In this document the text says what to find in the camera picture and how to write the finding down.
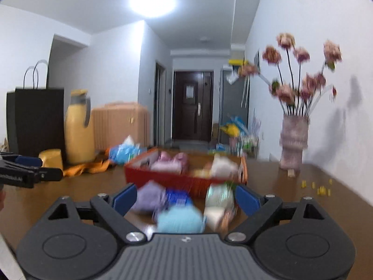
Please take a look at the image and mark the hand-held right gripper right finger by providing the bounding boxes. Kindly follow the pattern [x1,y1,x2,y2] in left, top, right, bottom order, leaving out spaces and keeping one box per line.
[225,185,327,243]

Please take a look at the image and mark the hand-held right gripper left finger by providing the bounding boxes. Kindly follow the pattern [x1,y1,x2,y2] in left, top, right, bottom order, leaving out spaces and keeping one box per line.
[47,183,148,243]

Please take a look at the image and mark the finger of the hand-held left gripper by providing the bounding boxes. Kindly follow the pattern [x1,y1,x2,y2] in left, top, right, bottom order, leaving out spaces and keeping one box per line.
[33,167,64,183]
[0,152,43,168]

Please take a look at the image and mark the red cardboard box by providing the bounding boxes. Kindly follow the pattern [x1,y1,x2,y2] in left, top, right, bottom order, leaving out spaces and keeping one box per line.
[124,148,248,200]

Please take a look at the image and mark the yellow white plush toy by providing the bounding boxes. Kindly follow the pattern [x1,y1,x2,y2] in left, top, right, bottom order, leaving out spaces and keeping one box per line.
[191,154,241,179]

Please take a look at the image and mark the dark blue packet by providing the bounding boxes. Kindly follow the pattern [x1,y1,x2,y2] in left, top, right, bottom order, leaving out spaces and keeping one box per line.
[166,189,194,209]

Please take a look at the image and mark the light blue soft packet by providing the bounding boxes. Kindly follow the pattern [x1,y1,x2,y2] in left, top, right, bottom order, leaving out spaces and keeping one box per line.
[156,205,205,234]

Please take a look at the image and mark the yellow mug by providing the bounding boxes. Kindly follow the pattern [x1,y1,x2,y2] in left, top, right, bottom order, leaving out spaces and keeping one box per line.
[38,149,64,171]

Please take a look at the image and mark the black paper bag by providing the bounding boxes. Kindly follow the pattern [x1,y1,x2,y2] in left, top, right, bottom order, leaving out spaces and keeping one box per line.
[6,60,65,158]

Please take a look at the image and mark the yellow thermos jug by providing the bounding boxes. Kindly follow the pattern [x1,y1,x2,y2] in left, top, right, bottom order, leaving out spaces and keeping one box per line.
[64,89,96,165]

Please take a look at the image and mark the blue tissue pack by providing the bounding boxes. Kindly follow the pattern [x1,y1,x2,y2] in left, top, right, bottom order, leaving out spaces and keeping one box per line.
[109,136,148,164]

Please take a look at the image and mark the yellow blue bags pile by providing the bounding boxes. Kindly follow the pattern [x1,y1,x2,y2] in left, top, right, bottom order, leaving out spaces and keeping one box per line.
[219,116,248,141]

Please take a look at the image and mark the pink suitcase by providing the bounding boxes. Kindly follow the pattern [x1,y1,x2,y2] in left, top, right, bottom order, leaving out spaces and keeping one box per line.
[91,102,151,152]

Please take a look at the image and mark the scattered yellow petals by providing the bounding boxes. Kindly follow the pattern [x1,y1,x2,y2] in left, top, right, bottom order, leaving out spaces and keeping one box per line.
[300,178,333,196]

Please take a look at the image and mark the pink textured vase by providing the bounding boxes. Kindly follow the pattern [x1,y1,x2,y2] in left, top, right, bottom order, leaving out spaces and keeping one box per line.
[280,114,310,170]

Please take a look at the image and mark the purple feather decoration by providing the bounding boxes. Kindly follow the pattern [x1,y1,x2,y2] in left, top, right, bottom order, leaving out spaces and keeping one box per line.
[252,109,263,140]

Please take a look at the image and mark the grey fridge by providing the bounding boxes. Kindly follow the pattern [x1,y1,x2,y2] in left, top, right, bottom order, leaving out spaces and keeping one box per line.
[220,68,250,129]

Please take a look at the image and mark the dark entrance door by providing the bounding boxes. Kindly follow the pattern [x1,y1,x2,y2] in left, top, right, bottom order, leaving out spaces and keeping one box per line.
[173,70,214,143]

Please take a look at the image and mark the white folded umbrella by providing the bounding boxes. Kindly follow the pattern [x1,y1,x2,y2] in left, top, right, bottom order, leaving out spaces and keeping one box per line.
[241,76,250,107]

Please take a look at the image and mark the dried pink roses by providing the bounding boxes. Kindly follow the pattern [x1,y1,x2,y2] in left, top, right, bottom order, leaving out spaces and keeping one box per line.
[237,33,343,116]

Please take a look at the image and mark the round ceiling lamp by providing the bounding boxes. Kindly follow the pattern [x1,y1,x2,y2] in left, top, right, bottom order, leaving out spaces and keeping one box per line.
[129,0,177,18]

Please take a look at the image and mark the orange strap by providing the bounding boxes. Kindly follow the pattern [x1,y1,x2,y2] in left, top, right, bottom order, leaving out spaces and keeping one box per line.
[62,152,117,177]

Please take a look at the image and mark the wire basket of bottles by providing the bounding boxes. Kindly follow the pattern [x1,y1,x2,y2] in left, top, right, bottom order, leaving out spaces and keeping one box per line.
[216,140,259,157]

